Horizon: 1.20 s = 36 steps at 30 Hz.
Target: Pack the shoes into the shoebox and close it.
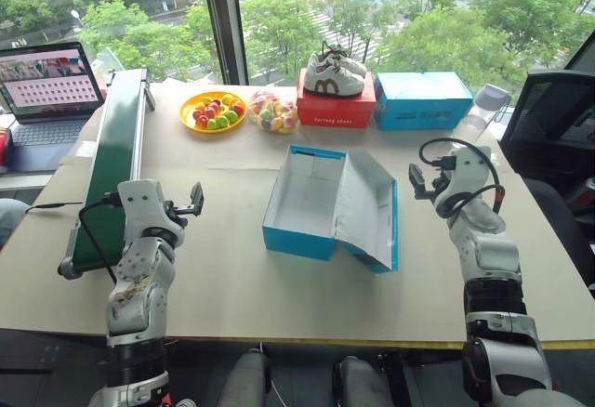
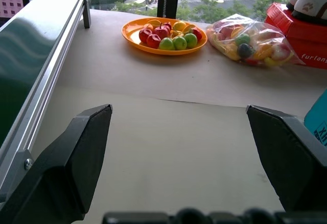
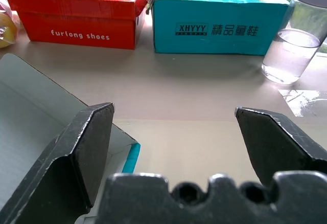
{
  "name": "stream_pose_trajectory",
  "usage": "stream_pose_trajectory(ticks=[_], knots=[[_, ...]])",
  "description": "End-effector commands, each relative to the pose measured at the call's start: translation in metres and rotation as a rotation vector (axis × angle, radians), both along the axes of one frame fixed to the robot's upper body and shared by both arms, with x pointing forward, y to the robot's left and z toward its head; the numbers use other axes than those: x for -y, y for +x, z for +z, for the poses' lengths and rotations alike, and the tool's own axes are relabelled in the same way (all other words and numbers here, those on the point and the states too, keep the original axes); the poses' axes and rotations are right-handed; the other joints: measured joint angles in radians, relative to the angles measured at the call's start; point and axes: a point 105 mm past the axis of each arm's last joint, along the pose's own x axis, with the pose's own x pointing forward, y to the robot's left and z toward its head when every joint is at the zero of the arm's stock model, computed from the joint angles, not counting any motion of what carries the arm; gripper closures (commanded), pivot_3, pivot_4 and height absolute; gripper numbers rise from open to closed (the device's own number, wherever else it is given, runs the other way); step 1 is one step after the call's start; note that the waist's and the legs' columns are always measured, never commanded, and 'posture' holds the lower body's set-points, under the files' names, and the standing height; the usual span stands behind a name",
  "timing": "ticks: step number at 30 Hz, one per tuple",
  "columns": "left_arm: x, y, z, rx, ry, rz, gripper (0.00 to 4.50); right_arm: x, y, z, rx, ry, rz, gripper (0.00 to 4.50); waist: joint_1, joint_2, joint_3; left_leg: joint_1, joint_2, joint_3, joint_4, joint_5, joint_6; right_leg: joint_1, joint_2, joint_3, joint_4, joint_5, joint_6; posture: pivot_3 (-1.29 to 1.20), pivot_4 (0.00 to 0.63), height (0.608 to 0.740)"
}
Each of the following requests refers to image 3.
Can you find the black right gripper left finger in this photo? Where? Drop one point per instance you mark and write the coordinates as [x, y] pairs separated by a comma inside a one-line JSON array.
[[66, 162]]

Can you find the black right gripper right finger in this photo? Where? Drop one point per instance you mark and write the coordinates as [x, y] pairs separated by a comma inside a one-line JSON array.
[[276, 142]]

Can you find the teal shoe box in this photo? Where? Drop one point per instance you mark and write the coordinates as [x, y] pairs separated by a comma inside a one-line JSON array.
[[217, 22], [30, 121]]

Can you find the red furlong shoes box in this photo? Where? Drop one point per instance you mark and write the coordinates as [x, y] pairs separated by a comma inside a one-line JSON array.
[[76, 22]]

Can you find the clear plastic water bottle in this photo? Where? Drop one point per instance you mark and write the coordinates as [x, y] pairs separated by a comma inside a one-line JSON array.
[[293, 47]]

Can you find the yellow fruit in plastic bag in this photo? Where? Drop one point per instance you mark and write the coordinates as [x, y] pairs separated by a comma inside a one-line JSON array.
[[6, 32]]

